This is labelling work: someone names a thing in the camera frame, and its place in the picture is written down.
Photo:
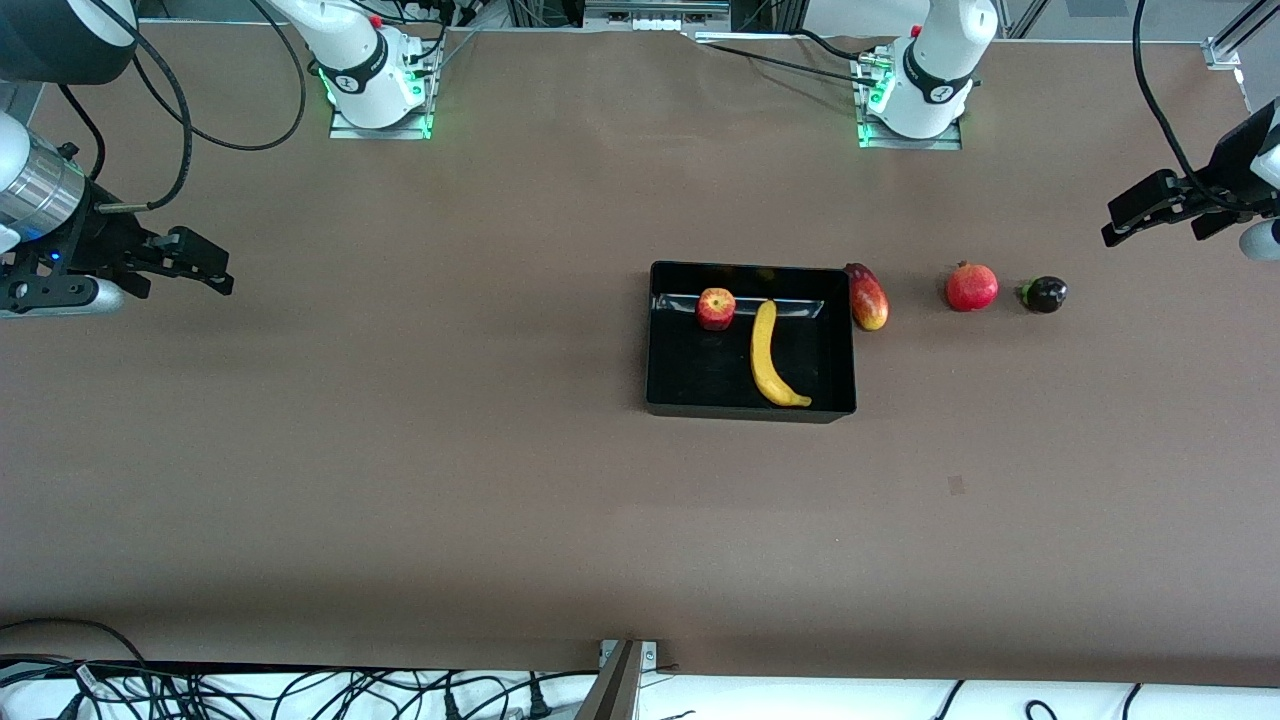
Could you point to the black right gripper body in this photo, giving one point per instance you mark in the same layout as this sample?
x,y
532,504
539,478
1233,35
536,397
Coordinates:
x,y
97,238

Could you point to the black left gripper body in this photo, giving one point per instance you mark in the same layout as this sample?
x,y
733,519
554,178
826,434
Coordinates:
x,y
1229,168

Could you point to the yellow banana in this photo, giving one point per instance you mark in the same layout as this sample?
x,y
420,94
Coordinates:
x,y
765,350

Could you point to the red apple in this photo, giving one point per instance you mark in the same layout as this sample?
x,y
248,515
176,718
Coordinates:
x,y
716,308

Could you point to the black plastic box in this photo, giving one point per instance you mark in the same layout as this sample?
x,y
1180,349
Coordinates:
x,y
700,370

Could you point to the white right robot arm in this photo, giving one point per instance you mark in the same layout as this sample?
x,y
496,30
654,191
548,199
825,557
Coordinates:
x,y
360,70

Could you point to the aluminium corner profile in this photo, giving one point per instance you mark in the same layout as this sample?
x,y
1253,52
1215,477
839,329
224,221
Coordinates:
x,y
1235,40

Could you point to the dark purple mangosteen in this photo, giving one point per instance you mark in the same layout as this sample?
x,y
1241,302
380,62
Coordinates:
x,y
1045,295

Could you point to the red pomegranate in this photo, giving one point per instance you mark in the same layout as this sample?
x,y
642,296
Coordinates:
x,y
971,287

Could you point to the red yellow mango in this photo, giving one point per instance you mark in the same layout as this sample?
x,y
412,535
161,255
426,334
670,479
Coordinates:
x,y
870,300

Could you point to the silver connector panel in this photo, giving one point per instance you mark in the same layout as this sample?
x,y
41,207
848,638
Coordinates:
x,y
655,10

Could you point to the black power plug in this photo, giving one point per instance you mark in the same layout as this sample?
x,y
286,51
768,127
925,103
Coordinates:
x,y
537,703

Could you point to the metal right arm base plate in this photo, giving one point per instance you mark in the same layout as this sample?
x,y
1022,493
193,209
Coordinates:
x,y
345,131

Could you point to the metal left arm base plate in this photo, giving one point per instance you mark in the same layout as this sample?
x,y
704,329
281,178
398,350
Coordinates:
x,y
945,143

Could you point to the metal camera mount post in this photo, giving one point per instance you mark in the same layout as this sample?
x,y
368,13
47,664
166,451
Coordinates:
x,y
615,690

